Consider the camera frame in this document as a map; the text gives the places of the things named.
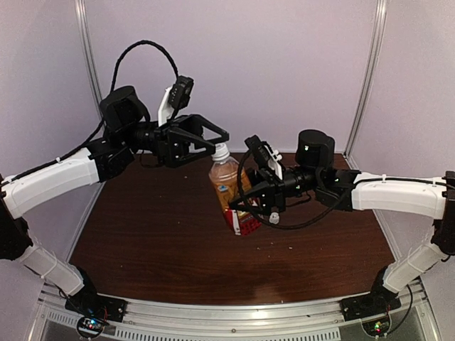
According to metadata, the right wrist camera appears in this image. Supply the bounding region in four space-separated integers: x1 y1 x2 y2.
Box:
245 135 284 180

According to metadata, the amber tea bottle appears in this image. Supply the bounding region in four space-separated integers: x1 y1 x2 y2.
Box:
208 155 261 236

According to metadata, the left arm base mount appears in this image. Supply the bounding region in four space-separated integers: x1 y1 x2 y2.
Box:
59 289 127 340

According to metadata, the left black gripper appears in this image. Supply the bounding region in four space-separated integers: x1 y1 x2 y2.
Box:
119 112 229 167

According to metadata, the right aluminium frame post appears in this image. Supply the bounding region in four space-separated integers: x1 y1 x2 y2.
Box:
343 0 388 160

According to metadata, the black braided cable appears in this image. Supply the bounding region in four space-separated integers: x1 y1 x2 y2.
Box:
3 40 181 185
235 148 342 230

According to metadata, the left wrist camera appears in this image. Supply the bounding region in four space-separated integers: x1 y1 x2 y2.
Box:
157 75 194 126

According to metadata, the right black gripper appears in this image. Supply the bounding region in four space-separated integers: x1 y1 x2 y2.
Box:
223 164 322 215

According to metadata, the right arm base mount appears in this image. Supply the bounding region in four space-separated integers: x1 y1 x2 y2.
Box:
341 289 401 338

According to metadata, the left aluminium frame post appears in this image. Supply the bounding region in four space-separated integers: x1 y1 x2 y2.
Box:
74 0 102 116

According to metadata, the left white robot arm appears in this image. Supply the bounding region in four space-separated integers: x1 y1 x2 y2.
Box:
1 84 229 315

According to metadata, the right black braided cable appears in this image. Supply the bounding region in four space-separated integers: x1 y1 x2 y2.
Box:
235 148 342 230

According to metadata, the white tea bottle cap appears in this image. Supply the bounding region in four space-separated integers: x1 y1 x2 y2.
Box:
212 143 230 162

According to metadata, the aluminium frame post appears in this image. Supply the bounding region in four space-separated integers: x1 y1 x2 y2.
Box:
74 0 102 116
343 0 388 160

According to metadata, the left black braided cable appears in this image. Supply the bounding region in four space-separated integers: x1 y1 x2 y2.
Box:
3 40 181 185

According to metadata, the white flip bottle cap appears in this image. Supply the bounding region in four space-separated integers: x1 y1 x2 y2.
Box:
269 212 280 225

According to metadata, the front aluminium rail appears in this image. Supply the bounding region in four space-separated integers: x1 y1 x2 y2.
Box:
26 280 442 340

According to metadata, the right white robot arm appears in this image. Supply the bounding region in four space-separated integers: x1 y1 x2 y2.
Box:
229 129 454 314

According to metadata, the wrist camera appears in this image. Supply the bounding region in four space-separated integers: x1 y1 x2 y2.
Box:
245 135 284 180
157 75 194 126

